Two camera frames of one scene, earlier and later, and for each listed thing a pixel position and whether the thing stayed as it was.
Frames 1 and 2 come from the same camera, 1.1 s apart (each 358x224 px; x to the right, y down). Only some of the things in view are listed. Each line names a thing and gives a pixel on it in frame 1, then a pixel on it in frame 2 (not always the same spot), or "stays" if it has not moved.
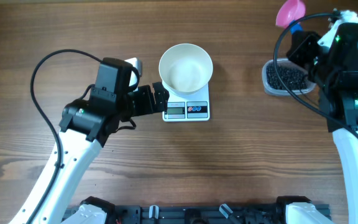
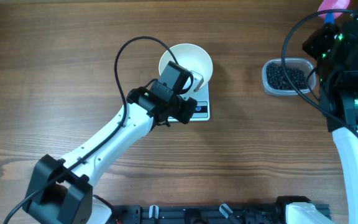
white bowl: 185,68 stays
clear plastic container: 295,78 stays
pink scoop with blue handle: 290,10 → 329,18
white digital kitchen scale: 193,107 stays
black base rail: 197,213 stays
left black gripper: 146,100 → 190,84
